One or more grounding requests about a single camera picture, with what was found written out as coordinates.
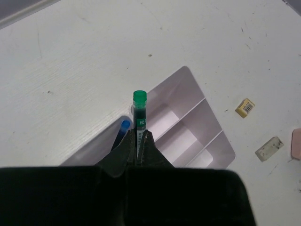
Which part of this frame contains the grey dirty eraser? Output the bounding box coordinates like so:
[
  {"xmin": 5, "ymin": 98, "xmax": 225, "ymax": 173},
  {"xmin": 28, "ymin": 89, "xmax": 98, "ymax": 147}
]
[{"xmin": 255, "ymin": 137, "xmax": 284, "ymax": 162}]

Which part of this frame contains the blue pen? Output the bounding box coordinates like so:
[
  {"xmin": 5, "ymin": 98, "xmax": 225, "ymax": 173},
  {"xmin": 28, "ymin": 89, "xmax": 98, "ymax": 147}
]
[{"xmin": 111, "ymin": 120, "xmax": 131, "ymax": 151}]

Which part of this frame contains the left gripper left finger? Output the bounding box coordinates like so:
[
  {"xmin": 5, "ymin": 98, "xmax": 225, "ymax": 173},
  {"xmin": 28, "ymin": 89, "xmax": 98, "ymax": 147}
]
[{"xmin": 96, "ymin": 129, "xmax": 136, "ymax": 177}]

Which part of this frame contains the pink white eraser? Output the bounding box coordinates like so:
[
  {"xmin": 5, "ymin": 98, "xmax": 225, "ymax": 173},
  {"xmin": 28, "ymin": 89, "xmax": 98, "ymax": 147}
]
[{"xmin": 291, "ymin": 128, "xmax": 301, "ymax": 160}]

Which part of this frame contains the green-capped pen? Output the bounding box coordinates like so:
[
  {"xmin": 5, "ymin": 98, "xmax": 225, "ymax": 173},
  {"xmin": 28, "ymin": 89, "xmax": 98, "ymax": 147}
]
[{"xmin": 133, "ymin": 90, "xmax": 147, "ymax": 165}]

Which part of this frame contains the right white compartment organizer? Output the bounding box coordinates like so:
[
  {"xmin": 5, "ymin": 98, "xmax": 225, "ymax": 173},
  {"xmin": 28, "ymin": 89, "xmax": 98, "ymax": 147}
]
[{"xmin": 146, "ymin": 66, "xmax": 236, "ymax": 169}]

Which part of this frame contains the yellow barcode eraser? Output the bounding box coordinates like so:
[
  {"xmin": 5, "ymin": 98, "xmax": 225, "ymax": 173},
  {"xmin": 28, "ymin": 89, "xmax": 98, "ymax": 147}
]
[{"xmin": 235, "ymin": 98, "xmax": 255, "ymax": 118}]

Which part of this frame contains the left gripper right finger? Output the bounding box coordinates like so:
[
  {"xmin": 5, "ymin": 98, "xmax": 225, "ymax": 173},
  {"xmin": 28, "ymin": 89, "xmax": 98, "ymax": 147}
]
[{"xmin": 137, "ymin": 129, "xmax": 173, "ymax": 168}]

